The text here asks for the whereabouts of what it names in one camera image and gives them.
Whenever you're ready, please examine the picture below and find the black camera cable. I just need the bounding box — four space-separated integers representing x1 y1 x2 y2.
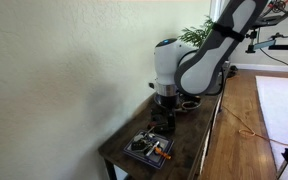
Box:
259 48 288 76

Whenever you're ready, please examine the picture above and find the bicycle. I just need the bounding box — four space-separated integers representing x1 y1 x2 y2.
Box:
259 0 288 42

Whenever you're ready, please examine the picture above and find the black stereo camera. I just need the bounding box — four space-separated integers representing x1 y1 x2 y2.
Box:
252 13 287 30

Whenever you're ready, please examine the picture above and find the orange extension cable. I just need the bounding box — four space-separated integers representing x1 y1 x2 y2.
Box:
220 105 288 148

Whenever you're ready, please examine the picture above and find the white rug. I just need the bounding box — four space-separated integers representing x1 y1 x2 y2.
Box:
255 75 288 172

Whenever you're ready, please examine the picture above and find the green potted plant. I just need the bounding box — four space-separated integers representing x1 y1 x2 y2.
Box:
177 15 216 48

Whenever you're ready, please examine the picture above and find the silver pocket tool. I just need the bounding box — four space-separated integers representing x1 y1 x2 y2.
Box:
145 140 160 157

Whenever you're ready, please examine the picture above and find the blue white square tray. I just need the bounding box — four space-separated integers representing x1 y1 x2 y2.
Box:
122 129 175 170

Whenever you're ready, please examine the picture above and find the dark round plate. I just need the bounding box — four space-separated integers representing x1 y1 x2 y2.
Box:
179 98 201 110

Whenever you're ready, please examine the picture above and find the blue round ceramic tray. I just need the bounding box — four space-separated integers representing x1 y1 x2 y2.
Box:
153 93 203 114

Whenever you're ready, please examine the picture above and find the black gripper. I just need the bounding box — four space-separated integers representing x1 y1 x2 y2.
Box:
154 93 182 134

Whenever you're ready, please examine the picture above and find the black floor object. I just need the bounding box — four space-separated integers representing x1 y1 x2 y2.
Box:
226 64 239 80

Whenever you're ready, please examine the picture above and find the orange handled tool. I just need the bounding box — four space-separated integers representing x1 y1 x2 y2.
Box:
153 146 173 161

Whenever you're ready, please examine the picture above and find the silver keys bunch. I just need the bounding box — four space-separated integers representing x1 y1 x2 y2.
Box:
133 132 157 143

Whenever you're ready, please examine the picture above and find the black key fob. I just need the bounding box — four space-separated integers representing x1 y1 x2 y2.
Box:
130 141 145 151

